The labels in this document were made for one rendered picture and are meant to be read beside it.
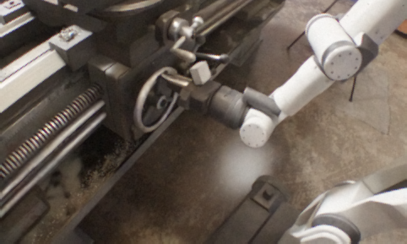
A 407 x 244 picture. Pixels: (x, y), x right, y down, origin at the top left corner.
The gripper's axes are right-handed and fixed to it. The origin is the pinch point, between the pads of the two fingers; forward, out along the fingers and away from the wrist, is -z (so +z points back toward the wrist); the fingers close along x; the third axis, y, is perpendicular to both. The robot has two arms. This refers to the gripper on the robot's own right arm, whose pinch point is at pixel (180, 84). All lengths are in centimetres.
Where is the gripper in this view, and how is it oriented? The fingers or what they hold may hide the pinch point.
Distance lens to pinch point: 73.2
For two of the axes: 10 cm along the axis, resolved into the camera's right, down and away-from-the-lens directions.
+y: -1.4, 7.5, 6.5
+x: -5.0, 5.1, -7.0
